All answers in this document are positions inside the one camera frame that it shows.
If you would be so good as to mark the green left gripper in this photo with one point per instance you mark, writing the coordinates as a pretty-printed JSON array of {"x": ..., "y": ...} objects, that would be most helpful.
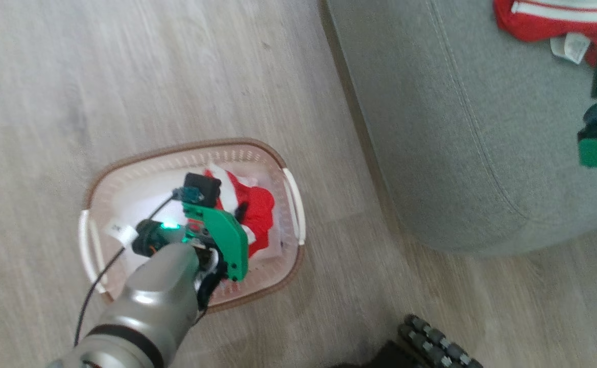
[{"x": 224, "y": 232}]

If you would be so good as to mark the small red white garment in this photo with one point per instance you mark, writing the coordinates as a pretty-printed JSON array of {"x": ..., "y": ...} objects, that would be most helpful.
[{"x": 257, "y": 209}]

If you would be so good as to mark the large red white jersey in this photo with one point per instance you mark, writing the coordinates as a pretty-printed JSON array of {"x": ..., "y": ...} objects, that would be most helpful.
[{"x": 538, "y": 23}]

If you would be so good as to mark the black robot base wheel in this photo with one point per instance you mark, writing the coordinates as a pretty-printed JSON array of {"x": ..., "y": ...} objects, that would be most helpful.
[{"x": 433, "y": 342}]

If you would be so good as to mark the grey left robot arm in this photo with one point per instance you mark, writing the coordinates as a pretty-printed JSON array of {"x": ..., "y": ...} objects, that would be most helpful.
[{"x": 150, "y": 301}]

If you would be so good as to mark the grey fabric sofa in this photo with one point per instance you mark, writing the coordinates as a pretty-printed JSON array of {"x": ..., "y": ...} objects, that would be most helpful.
[{"x": 482, "y": 128}]

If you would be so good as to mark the beige plastic laundry basket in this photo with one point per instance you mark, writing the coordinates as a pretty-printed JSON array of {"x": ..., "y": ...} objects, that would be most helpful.
[{"x": 135, "y": 179}]

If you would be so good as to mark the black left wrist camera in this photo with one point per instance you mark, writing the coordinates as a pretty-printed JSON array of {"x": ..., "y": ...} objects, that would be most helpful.
[{"x": 202, "y": 186}]

